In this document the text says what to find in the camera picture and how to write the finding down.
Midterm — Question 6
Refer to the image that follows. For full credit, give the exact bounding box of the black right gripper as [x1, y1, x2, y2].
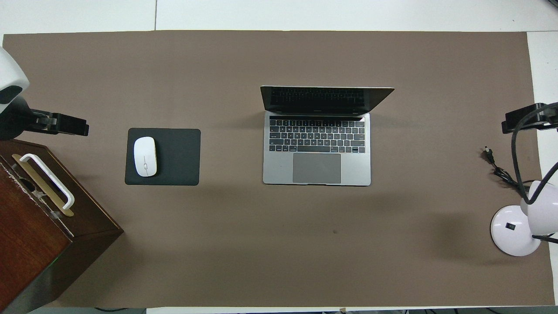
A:
[501, 103, 558, 134]

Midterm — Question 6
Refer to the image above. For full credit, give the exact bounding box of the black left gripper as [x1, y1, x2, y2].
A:
[0, 96, 90, 141]

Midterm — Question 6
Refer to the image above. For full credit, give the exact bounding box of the silver laptop with apple logo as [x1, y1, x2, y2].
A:
[260, 85, 395, 187]

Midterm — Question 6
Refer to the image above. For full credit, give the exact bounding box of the white computer mouse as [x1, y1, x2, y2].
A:
[133, 137, 158, 177]

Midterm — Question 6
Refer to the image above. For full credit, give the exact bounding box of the white desk lamp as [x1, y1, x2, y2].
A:
[490, 179, 558, 257]

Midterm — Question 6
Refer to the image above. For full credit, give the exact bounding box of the black mouse pad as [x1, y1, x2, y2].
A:
[125, 128, 201, 186]

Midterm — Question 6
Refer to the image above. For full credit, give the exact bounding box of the dark brown wooden box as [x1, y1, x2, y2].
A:
[0, 136, 124, 313]

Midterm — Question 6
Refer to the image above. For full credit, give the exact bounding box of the large brown table mat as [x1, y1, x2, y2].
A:
[0, 31, 555, 308]

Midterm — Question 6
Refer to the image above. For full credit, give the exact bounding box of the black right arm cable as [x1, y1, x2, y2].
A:
[510, 102, 558, 205]

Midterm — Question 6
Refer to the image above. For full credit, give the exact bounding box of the white box handle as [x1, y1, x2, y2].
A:
[19, 153, 75, 211]

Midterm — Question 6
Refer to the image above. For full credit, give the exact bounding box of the black lamp power cable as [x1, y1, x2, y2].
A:
[483, 147, 531, 198]

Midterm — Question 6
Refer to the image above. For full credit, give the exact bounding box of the gold metal handle plate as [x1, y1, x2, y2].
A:
[12, 153, 75, 218]

